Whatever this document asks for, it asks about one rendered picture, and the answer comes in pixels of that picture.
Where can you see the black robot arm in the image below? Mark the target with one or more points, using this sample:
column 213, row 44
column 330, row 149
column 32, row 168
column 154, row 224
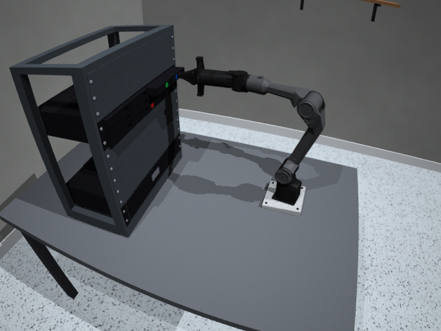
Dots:
column 309, row 106

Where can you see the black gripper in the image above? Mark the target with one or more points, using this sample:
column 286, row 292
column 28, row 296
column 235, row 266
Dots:
column 204, row 76

